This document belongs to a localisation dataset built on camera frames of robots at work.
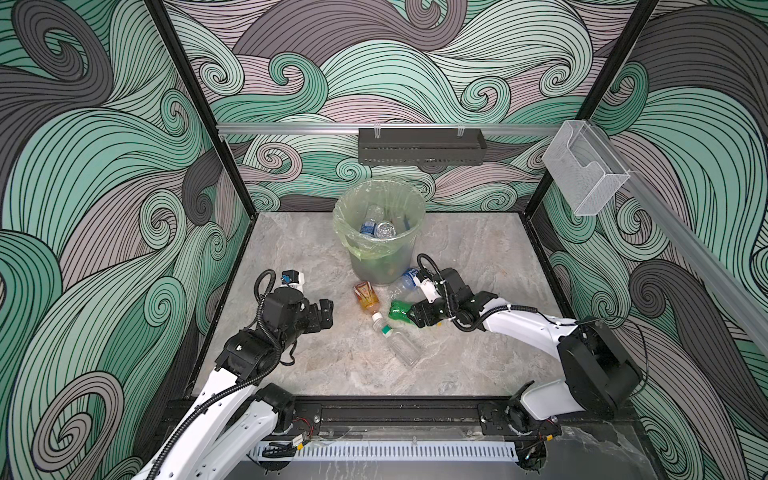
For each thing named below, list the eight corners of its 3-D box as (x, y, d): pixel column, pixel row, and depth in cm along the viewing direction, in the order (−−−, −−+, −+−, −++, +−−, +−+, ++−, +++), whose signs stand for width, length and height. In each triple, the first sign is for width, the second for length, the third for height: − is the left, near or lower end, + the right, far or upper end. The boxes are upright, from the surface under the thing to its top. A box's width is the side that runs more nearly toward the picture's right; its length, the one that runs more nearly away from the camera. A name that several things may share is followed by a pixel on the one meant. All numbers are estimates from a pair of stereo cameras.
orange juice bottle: (366, 315, 93) (366, 308, 89) (354, 293, 98) (353, 285, 94) (381, 308, 94) (381, 300, 91) (368, 286, 100) (368, 278, 96)
